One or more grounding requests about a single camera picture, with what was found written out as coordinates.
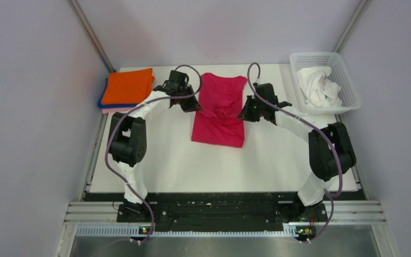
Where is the folded pink t-shirt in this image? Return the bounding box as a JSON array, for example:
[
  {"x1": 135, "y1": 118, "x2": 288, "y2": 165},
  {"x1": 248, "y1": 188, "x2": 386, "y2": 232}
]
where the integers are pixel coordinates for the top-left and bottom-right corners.
[{"x1": 102, "y1": 107, "x2": 132, "y2": 114}]

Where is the crimson red t-shirt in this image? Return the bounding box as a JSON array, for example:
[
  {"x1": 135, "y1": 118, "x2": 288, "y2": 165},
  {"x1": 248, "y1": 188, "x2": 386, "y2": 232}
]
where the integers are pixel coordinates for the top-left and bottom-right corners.
[{"x1": 191, "y1": 73, "x2": 247, "y2": 148}]

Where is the folded orange t-shirt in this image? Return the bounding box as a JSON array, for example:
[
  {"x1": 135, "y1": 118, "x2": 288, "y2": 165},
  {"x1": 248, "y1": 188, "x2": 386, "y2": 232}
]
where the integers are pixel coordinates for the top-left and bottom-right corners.
[{"x1": 102, "y1": 68, "x2": 155, "y2": 104}]

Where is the white plastic laundry basket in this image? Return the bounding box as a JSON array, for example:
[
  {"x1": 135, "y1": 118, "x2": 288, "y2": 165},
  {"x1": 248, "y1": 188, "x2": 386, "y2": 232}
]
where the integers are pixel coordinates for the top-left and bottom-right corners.
[{"x1": 290, "y1": 52, "x2": 361, "y2": 115}]

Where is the folded blue t-shirt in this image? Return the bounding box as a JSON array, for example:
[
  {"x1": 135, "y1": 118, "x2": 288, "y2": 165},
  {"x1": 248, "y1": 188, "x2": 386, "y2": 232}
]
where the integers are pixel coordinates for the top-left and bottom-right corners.
[{"x1": 97, "y1": 78, "x2": 137, "y2": 109}]

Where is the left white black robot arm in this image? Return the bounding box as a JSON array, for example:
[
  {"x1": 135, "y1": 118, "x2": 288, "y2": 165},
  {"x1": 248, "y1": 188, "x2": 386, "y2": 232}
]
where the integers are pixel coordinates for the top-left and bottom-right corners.
[{"x1": 105, "y1": 69, "x2": 201, "y2": 221}]

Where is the white slotted cable duct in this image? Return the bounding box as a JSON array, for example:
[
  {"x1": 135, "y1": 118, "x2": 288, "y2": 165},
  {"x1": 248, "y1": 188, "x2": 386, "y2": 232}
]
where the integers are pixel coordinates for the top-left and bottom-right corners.
[{"x1": 75, "y1": 225, "x2": 313, "y2": 238}]

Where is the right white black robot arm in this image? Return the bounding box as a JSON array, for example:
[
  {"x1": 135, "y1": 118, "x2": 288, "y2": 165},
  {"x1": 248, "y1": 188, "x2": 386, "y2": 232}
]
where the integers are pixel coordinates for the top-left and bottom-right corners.
[{"x1": 238, "y1": 83, "x2": 356, "y2": 222}]

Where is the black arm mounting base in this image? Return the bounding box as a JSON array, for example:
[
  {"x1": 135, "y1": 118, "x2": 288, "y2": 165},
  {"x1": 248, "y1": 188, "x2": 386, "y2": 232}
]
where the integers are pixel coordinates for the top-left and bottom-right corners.
[{"x1": 83, "y1": 191, "x2": 366, "y2": 235}]

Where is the crumpled white t-shirt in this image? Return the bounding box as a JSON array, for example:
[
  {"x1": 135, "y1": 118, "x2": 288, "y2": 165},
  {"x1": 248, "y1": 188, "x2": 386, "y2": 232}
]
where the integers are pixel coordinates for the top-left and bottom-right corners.
[{"x1": 296, "y1": 66, "x2": 342, "y2": 108}]

